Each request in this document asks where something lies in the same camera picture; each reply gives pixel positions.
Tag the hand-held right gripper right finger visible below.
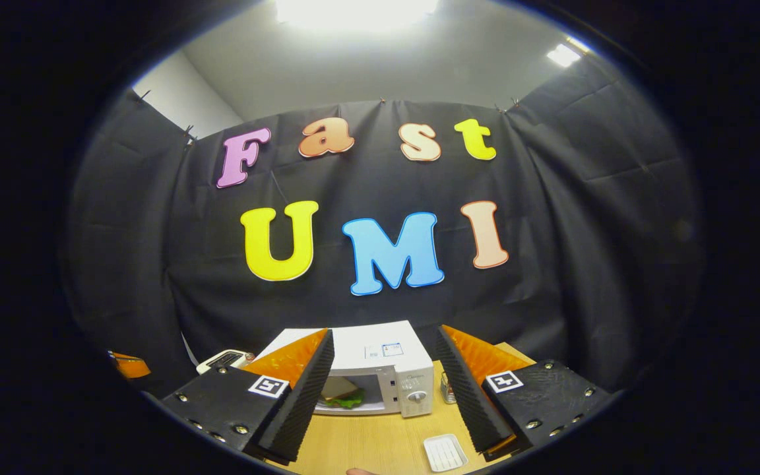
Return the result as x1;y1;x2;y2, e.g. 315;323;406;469
435;324;612;462

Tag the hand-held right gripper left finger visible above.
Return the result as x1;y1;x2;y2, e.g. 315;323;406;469
161;329;336;462

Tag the sandwich with lettuce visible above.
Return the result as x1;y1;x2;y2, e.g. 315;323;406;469
319;376;365;410

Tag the white microwave oven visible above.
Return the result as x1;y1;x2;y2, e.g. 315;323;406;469
258;321;435;418

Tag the small white rectangular plate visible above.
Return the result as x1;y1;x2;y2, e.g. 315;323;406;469
423;433;469;473

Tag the white toaster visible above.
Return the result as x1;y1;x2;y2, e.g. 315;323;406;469
197;350;257;375

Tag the black backdrop cloth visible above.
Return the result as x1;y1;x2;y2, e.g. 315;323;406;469
63;53;704;396

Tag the small ceiling light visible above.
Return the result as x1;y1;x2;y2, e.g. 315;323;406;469
546;36;592;68

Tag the large ceiling light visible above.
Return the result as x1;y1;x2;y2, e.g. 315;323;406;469
274;0;440;30

